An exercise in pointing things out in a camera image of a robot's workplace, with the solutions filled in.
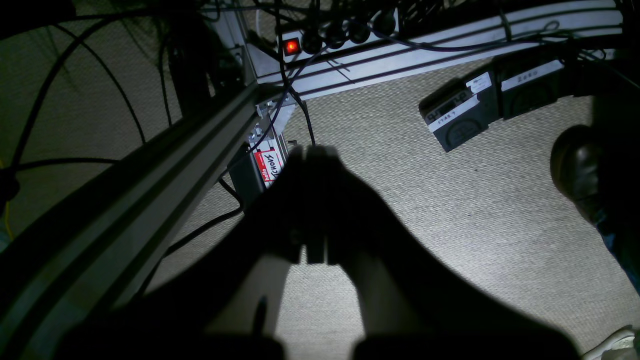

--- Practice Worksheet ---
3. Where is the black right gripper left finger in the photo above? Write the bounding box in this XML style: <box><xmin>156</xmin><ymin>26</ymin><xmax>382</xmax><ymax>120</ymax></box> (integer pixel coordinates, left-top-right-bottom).
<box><xmin>55</xmin><ymin>146</ymin><xmax>306</xmax><ymax>360</ymax></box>

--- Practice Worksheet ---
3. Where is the white power strip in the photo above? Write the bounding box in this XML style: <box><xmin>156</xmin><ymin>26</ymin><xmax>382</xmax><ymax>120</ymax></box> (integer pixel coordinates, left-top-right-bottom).
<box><xmin>255</xmin><ymin>0</ymin><xmax>626</xmax><ymax>98</ymax></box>

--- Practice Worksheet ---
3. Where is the black box with red sticker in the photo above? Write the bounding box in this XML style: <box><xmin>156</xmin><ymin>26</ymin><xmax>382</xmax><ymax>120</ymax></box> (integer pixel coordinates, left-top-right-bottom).
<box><xmin>227</xmin><ymin>140</ymin><xmax>289</xmax><ymax>210</ymax></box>

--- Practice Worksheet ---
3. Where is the black foot pedal zero label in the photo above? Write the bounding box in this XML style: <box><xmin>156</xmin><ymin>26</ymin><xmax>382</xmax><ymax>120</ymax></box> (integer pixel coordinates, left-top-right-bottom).
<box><xmin>492</xmin><ymin>48</ymin><xmax>575</xmax><ymax>120</ymax></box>

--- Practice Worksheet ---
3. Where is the black foot pedal start label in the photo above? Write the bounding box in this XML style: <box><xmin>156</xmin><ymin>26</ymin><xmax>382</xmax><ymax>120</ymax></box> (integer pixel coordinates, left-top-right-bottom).
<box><xmin>418</xmin><ymin>68</ymin><xmax>501</xmax><ymax>153</ymax></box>

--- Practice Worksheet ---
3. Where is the aluminium table frame rail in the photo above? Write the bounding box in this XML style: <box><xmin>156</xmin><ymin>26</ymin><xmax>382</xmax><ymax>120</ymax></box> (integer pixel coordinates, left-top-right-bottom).
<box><xmin>1</xmin><ymin>83</ymin><xmax>277</xmax><ymax>360</ymax></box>

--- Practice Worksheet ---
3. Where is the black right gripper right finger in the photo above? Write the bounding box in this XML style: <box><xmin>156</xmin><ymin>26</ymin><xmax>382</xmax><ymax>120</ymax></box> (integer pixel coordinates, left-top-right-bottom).
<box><xmin>306</xmin><ymin>146</ymin><xmax>579</xmax><ymax>360</ymax></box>

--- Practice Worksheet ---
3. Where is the dark leather shoe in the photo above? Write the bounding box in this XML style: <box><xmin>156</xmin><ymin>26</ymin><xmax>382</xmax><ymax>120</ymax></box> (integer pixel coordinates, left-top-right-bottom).
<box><xmin>550</xmin><ymin>124</ymin><xmax>611</xmax><ymax>228</ymax></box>

